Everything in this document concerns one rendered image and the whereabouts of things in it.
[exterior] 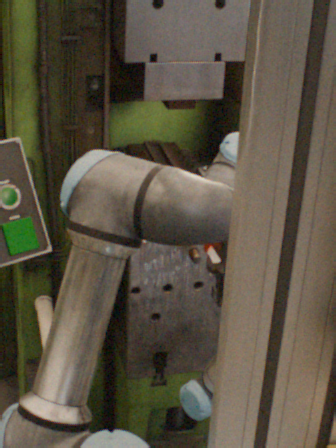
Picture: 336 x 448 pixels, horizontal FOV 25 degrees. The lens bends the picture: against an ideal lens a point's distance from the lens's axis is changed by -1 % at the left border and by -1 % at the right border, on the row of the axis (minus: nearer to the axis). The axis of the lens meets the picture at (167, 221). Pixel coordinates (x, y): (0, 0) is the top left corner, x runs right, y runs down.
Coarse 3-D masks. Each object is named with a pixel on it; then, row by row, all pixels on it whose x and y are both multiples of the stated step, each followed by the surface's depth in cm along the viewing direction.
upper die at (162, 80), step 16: (128, 64) 197; (144, 64) 178; (160, 64) 178; (176, 64) 179; (192, 64) 180; (208, 64) 181; (224, 64) 182; (144, 80) 180; (160, 80) 180; (176, 80) 181; (192, 80) 182; (208, 80) 183; (144, 96) 181; (160, 96) 182; (176, 96) 183; (192, 96) 184; (208, 96) 185
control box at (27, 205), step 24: (0, 144) 173; (0, 168) 172; (24, 168) 176; (0, 192) 171; (24, 192) 175; (0, 216) 171; (24, 216) 174; (0, 240) 170; (48, 240) 177; (0, 264) 170
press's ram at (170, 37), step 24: (120, 0) 176; (144, 0) 171; (168, 0) 172; (192, 0) 173; (216, 0) 175; (240, 0) 176; (120, 24) 178; (144, 24) 173; (168, 24) 174; (192, 24) 176; (216, 24) 177; (240, 24) 179; (120, 48) 180; (144, 48) 176; (168, 48) 177; (192, 48) 179; (216, 48) 180; (240, 48) 181
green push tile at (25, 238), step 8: (8, 224) 171; (16, 224) 172; (24, 224) 173; (32, 224) 174; (8, 232) 171; (16, 232) 172; (24, 232) 173; (32, 232) 174; (8, 240) 171; (16, 240) 172; (24, 240) 173; (32, 240) 174; (8, 248) 171; (16, 248) 171; (24, 248) 173; (32, 248) 174
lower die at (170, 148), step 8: (136, 144) 232; (144, 144) 231; (160, 144) 230; (168, 144) 233; (176, 144) 233; (128, 152) 229; (136, 152) 226; (144, 152) 227; (152, 152) 224; (168, 152) 226; (176, 152) 227; (152, 160) 221; (176, 160) 222; (184, 160) 222; (176, 168) 215; (184, 168) 217; (192, 168) 217
